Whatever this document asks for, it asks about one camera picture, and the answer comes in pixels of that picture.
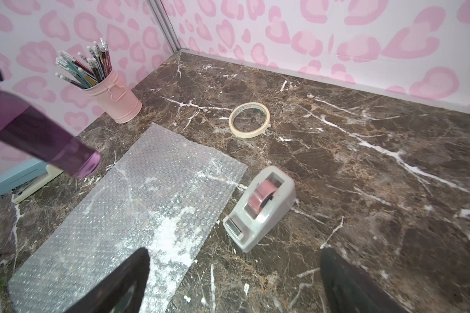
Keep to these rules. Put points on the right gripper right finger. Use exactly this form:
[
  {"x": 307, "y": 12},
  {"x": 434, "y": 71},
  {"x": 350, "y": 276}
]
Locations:
[{"x": 349, "y": 289}]

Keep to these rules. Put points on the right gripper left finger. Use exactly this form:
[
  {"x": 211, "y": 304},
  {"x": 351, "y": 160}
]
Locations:
[{"x": 121, "y": 291}]

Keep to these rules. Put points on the purple glass bottle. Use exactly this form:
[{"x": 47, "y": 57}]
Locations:
[{"x": 25, "y": 128}]

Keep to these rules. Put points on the white tape dispenser pink roll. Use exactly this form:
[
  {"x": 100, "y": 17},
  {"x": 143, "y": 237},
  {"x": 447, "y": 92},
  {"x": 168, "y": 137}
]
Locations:
[{"x": 268, "y": 198}]

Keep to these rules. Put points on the light blue stapler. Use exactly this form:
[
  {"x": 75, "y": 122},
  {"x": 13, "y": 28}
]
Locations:
[{"x": 27, "y": 178}]

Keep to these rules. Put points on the pink pen cup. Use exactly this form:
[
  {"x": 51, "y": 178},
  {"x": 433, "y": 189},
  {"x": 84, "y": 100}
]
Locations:
[{"x": 115, "y": 98}]

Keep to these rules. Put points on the beige masking tape roll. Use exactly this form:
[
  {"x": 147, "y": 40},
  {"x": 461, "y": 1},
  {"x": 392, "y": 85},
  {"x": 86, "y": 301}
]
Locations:
[{"x": 249, "y": 120}]

